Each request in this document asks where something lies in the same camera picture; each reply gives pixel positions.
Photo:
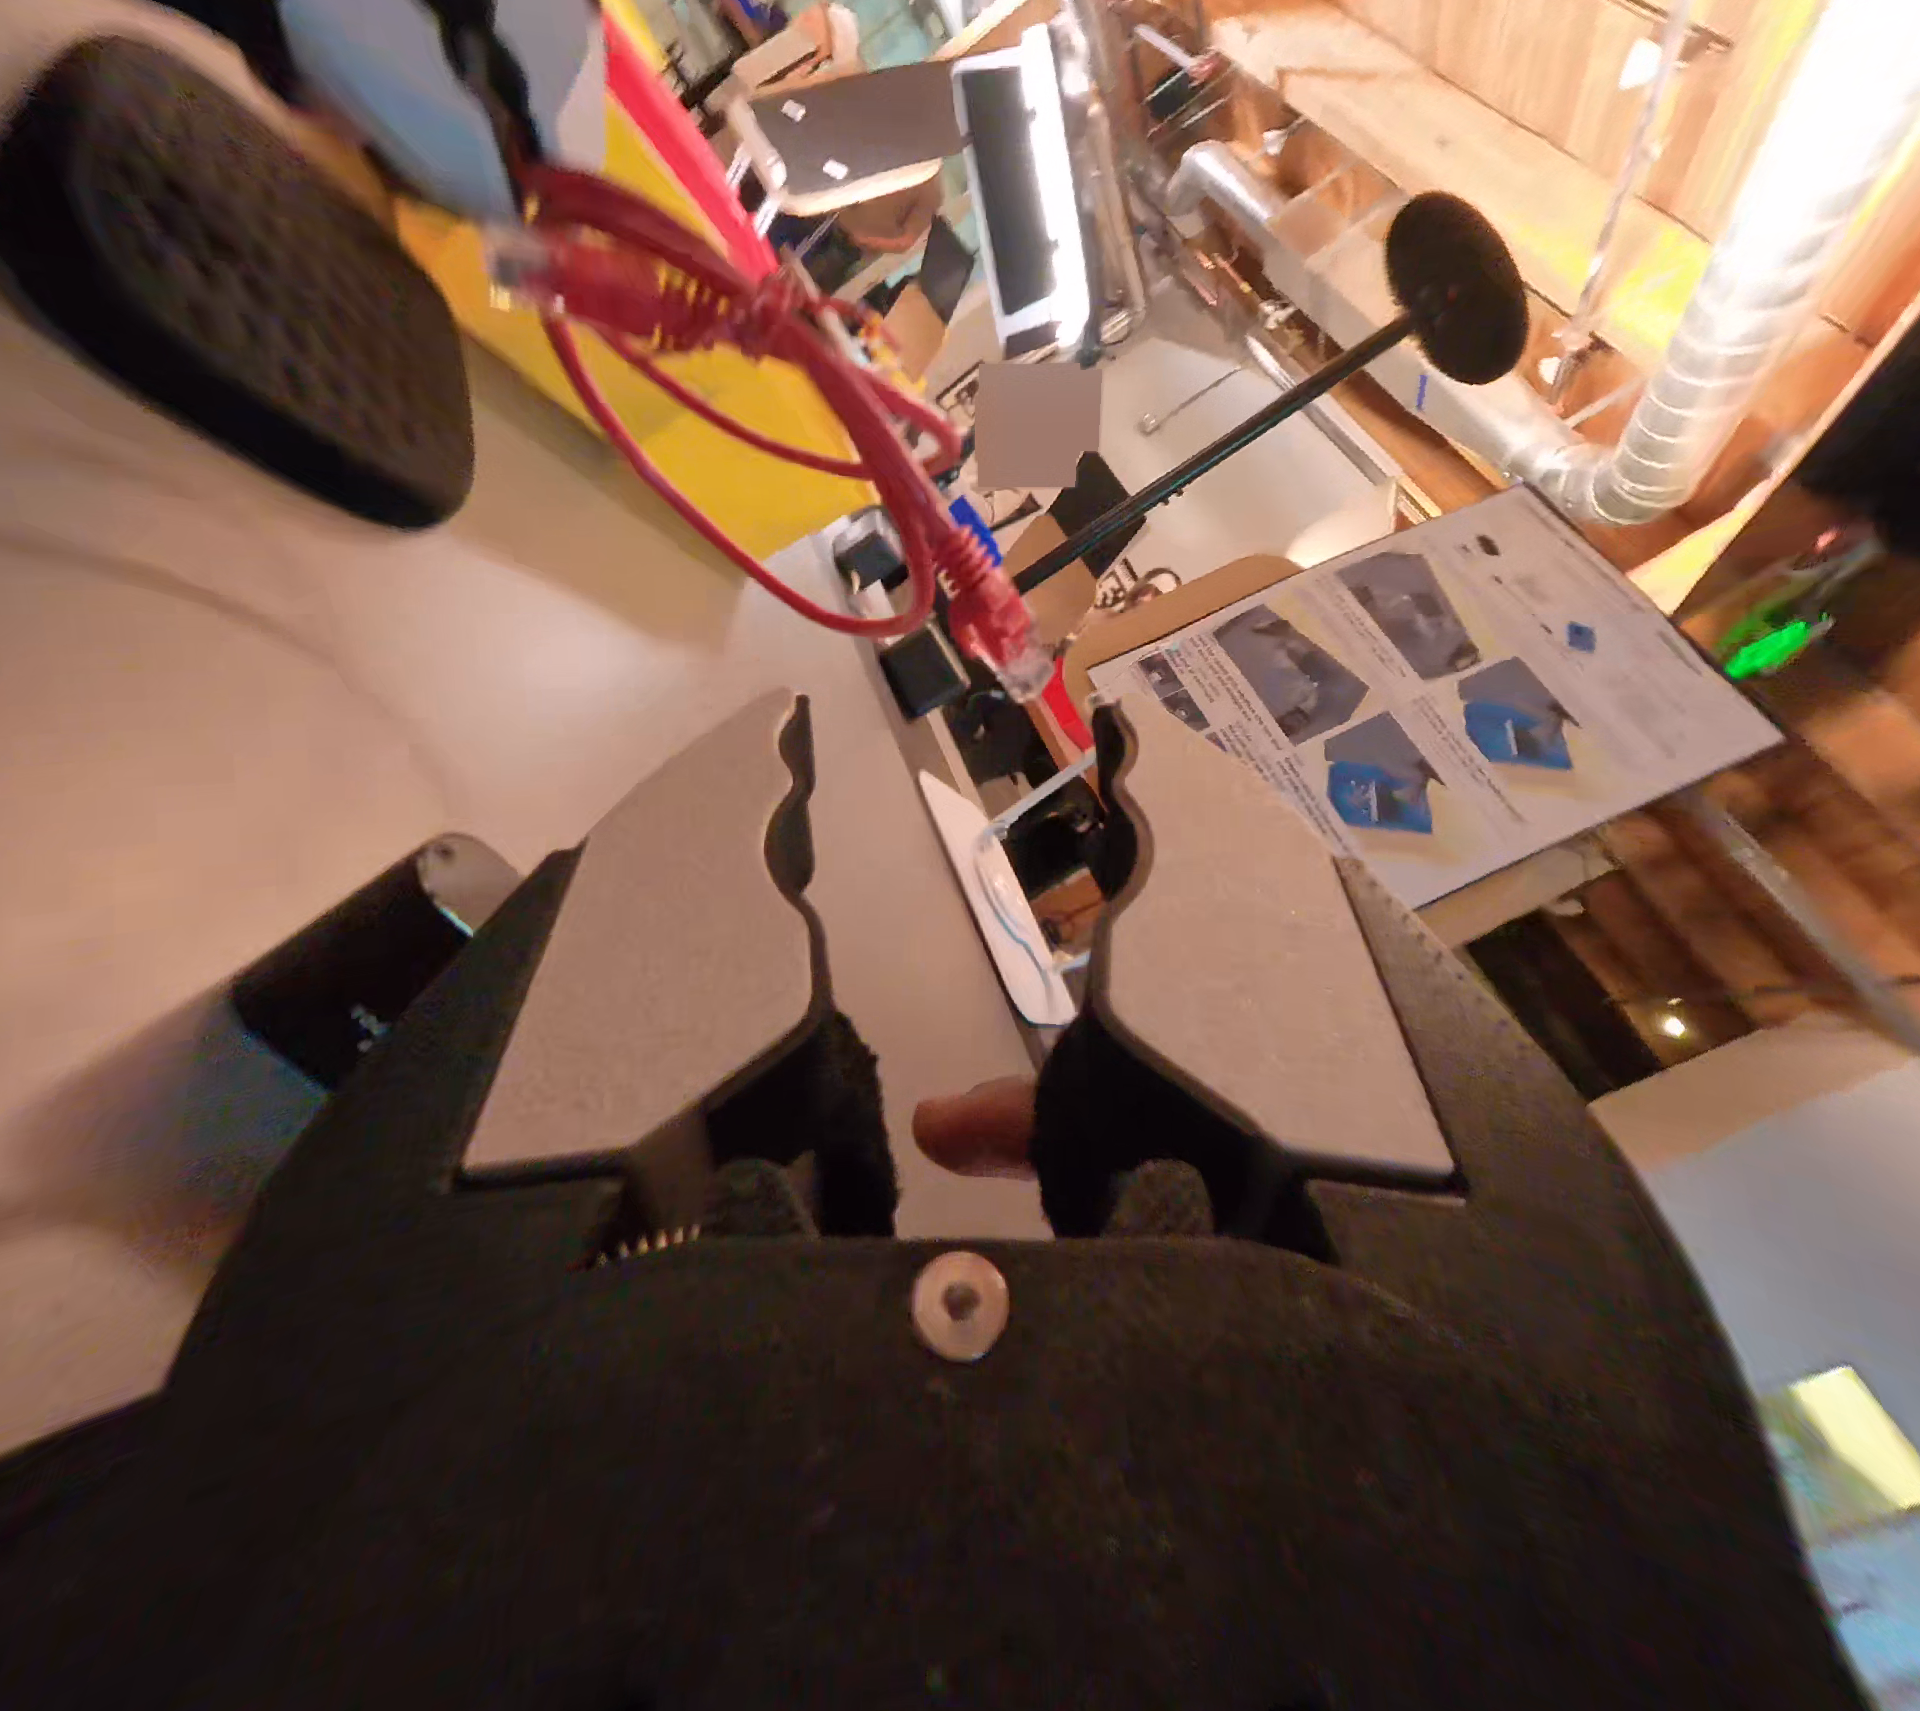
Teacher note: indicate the black and white light bar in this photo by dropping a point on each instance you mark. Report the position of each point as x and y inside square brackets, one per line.
[1022, 197]

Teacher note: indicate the black power cube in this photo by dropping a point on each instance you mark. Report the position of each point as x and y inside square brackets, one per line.
[924, 669]
[869, 553]

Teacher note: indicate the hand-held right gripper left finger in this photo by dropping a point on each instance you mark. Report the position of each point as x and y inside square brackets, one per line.
[661, 976]

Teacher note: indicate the person's right hand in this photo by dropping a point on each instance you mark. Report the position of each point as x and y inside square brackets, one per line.
[977, 1127]

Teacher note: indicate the black textured wrist pad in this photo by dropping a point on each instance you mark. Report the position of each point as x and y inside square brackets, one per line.
[228, 272]

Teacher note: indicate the black ethernet switch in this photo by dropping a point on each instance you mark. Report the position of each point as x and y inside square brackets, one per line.
[344, 976]

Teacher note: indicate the silver ventilation duct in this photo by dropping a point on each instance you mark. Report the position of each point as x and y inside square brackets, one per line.
[1696, 393]

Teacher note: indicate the illustrated instruction poster board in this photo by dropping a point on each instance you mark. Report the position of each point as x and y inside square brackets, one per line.
[1499, 663]

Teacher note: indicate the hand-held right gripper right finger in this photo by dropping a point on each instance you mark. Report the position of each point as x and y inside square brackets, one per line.
[1262, 991]

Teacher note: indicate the yellow plastic bin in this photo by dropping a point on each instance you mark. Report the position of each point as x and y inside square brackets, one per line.
[749, 498]

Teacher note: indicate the blue plastic bin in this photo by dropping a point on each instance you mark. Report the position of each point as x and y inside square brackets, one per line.
[966, 528]

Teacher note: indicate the red plastic bin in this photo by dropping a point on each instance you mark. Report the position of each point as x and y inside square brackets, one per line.
[691, 136]

